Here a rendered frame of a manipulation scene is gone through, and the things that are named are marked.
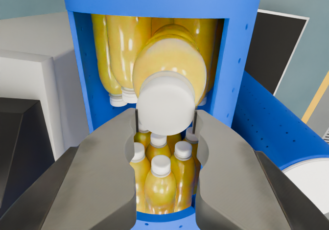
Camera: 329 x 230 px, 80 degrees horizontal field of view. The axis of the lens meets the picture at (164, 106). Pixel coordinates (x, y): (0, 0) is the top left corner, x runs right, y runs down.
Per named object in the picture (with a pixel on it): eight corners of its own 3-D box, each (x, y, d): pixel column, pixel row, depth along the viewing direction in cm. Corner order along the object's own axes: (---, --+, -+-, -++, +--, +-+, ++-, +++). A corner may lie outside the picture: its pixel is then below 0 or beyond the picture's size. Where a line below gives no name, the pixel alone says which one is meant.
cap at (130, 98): (128, 84, 39) (128, 93, 40) (117, 92, 35) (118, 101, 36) (146, 87, 38) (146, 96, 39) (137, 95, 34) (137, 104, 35)
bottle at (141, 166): (122, 219, 50) (116, 164, 41) (127, 195, 56) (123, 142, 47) (151, 219, 50) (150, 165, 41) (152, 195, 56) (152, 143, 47)
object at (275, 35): (179, 169, 199) (180, 181, 186) (220, 3, 128) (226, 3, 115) (229, 174, 203) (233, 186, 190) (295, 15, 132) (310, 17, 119)
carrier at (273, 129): (205, 102, 146) (244, 103, 147) (252, 217, 69) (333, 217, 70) (210, 64, 133) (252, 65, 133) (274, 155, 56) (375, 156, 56)
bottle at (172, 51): (162, 13, 28) (142, 30, 12) (204, 37, 30) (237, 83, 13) (142, 57, 32) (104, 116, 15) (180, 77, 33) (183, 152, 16)
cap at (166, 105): (154, 64, 13) (151, 72, 12) (203, 90, 14) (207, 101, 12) (131, 108, 15) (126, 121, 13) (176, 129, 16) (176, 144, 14)
